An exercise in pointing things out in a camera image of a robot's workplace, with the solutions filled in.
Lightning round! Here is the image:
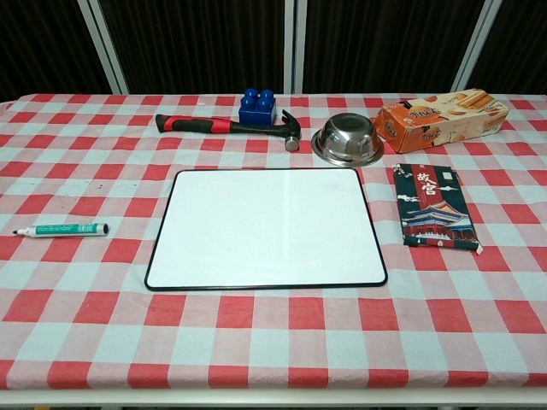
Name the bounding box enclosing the green marker pen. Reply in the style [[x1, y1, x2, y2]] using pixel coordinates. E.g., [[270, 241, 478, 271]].
[[12, 221, 110, 239]]

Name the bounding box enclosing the white drawing board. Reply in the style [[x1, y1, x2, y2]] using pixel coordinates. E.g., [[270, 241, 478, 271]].
[[144, 168, 389, 293]]

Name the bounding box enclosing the red white checkered tablecloth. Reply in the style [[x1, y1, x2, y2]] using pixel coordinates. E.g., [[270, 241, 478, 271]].
[[0, 92, 547, 392]]

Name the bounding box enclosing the blue building block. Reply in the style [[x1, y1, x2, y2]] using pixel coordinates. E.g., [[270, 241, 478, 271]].
[[238, 88, 278, 127]]

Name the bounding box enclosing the stainless steel bowl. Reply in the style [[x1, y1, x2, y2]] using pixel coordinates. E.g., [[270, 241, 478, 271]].
[[311, 112, 385, 167]]

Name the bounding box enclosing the red black claw hammer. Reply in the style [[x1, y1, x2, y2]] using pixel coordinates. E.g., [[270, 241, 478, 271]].
[[155, 108, 303, 153]]

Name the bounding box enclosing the dark blue palace print packet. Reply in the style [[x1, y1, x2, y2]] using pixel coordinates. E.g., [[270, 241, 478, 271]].
[[391, 161, 485, 256]]

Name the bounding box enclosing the orange biscuit box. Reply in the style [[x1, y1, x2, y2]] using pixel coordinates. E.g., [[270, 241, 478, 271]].
[[373, 88, 511, 155]]

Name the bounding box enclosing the dark partition panel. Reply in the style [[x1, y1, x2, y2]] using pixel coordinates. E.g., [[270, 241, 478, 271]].
[[302, 0, 486, 96], [468, 0, 547, 97], [0, 0, 117, 104], [97, 0, 287, 96]]

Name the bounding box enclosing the white partition post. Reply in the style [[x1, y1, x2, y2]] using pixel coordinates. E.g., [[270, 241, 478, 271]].
[[78, 0, 131, 96], [284, 0, 305, 96], [450, 0, 499, 93]]

